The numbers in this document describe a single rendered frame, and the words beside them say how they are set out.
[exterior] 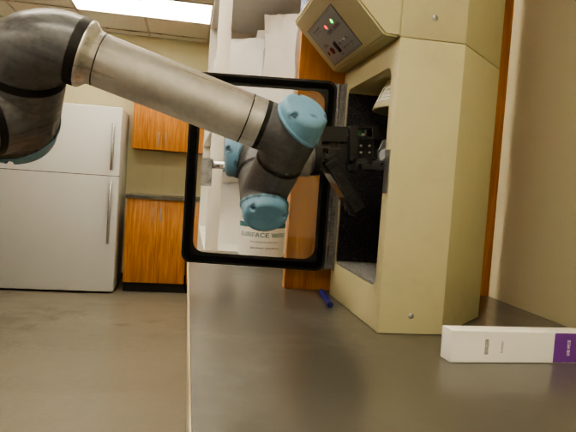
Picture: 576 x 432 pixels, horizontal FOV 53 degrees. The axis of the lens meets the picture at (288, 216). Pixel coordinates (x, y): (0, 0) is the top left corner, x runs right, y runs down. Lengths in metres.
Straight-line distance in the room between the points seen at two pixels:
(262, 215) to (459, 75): 0.38
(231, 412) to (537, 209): 0.92
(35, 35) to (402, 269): 0.63
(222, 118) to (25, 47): 0.27
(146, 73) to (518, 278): 0.94
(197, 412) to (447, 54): 0.66
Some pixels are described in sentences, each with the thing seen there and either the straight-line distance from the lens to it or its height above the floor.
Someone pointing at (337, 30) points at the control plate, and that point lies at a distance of 1.09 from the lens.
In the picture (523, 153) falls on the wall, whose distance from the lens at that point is 1.42.
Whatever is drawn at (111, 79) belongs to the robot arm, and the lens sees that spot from 0.84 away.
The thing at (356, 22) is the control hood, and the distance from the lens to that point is 1.01.
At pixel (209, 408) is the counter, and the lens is 0.61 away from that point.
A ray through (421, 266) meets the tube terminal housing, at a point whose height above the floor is 1.05.
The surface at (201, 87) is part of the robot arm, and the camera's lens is 0.83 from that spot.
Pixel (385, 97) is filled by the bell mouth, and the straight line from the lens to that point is 1.06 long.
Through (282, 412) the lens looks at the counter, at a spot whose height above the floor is 0.94.
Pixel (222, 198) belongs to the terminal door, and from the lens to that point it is 1.22.
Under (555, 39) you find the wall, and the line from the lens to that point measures 1.39.
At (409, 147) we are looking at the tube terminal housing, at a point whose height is 1.24.
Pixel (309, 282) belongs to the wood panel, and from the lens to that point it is 1.29.
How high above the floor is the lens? 1.17
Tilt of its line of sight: 3 degrees down
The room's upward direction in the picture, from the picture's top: 4 degrees clockwise
